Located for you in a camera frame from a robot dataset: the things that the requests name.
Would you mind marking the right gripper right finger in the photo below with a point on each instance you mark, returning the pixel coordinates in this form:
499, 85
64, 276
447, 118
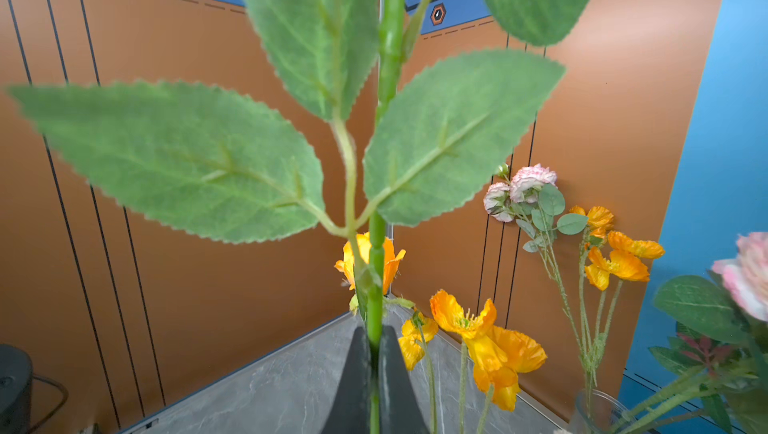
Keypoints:
398, 407

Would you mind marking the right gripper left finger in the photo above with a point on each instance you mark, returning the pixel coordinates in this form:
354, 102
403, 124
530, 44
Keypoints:
350, 411

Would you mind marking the yellow flower stem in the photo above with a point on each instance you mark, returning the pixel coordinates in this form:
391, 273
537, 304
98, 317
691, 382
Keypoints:
493, 358

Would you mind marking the clear glass vase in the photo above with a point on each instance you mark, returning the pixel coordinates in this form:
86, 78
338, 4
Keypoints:
596, 412

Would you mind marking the pale pink rose stem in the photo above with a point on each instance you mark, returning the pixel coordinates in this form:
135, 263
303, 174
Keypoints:
719, 354

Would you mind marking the cream rose stem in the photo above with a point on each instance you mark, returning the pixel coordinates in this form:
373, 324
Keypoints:
217, 164

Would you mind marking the orange poppy stem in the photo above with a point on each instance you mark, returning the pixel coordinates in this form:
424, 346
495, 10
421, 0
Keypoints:
608, 259

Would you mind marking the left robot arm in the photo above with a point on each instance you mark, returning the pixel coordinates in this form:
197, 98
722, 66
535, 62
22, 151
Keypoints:
17, 379

